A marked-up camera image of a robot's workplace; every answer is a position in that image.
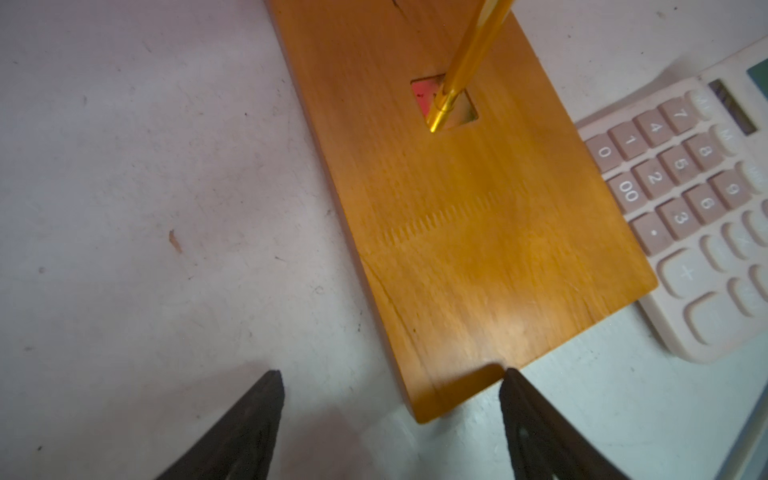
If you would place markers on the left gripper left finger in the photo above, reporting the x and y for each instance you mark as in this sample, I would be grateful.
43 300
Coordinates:
241 444

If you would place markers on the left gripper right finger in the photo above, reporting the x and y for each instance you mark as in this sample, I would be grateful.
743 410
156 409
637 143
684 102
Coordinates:
542 443

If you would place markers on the gold wire rack wooden base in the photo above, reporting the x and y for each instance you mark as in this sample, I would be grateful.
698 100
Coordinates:
482 246

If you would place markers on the pink calculator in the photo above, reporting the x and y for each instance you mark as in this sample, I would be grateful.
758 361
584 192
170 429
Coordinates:
687 166

